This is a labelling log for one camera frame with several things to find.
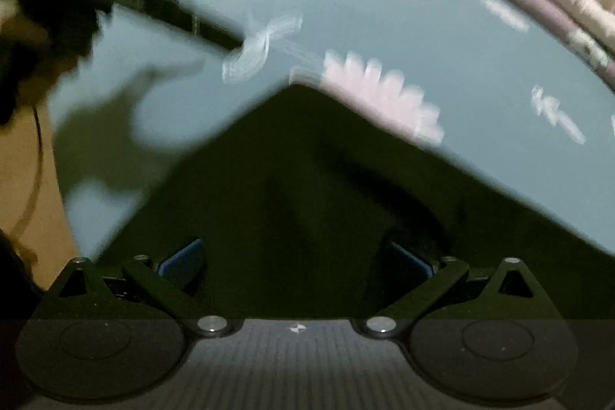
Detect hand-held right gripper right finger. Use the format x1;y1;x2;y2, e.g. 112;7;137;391
360;241;551;339

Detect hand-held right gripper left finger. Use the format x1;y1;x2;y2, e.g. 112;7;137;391
45;238;236;339

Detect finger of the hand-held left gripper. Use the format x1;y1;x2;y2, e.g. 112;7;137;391
96;0;245;54

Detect black pants with white drawstring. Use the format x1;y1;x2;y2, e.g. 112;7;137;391
91;82;615;320

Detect person's left forearm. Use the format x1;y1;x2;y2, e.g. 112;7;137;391
0;38;94;126

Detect person's left hand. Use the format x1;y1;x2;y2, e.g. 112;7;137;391
0;2;55;45

